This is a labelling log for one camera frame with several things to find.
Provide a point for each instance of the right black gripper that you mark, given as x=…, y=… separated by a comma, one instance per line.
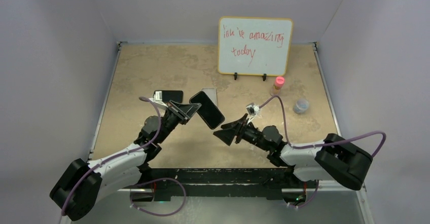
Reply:
x=241, y=133

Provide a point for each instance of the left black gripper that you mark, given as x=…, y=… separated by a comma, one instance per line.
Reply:
x=182, y=112

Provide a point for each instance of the black phone without case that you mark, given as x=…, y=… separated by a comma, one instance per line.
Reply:
x=208, y=111

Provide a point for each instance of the white phone case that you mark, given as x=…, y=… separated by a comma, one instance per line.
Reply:
x=211, y=94

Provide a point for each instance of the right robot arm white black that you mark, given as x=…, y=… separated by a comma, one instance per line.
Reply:
x=332, y=158

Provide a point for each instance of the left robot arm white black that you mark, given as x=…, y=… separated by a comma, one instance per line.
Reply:
x=107, y=172

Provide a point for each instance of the pink capped small bottle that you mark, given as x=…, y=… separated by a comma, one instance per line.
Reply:
x=277, y=85

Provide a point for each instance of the clear round lid container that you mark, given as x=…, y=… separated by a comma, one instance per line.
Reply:
x=301, y=106

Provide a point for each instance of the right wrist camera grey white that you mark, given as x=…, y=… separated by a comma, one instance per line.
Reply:
x=253, y=111

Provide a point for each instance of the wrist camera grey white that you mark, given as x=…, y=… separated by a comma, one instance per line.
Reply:
x=253, y=111
x=157, y=99

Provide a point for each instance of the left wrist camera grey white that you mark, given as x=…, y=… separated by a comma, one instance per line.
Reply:
x=157, y=99

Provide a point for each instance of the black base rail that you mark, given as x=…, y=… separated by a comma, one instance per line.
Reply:
x=268, y=183

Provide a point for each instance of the white board yellow frame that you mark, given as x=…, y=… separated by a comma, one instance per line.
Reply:
x=254, y=46

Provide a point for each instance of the aluminium frame rail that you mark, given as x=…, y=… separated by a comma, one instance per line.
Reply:
x=140, y=194

